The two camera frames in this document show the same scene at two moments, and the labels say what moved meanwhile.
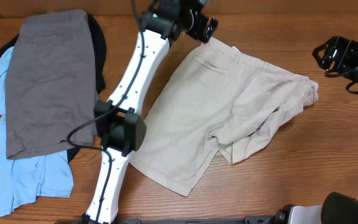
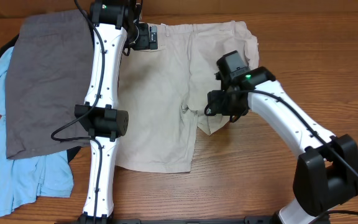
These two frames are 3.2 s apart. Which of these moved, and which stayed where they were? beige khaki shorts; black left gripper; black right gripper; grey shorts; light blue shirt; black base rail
Moved: black left gripper; black right gripper; beige khaki shorts
Stayed: light blue shirt; grey shorts; black base rail
